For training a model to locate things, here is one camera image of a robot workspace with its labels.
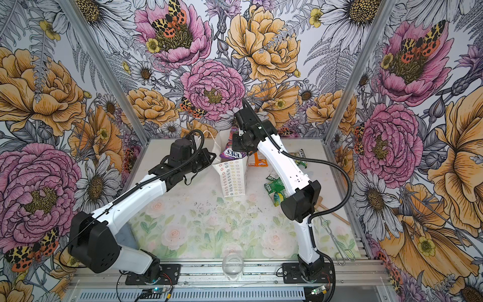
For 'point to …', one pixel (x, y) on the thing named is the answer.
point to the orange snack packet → (257, 159)
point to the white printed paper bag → (233, 172)
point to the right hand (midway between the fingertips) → (238, 152)
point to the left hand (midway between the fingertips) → (216, 160)
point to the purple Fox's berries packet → (228, 153)
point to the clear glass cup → (233, 266)
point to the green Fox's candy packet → (277, 191)
